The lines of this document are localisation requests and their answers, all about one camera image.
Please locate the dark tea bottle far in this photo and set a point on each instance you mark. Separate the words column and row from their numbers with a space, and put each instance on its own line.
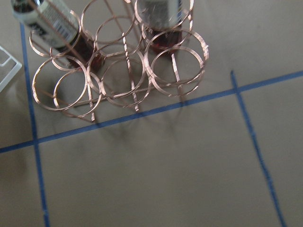
column 160, row 17

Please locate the dark tea bottle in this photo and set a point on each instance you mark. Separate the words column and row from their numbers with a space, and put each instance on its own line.
column 54, row 23
column 160, row 17

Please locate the copper wire bottle rack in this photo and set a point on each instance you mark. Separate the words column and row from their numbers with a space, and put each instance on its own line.
column 131, row 69

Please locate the white wire mug rack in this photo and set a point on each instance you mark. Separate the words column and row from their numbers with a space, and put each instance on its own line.
column 9, row 67

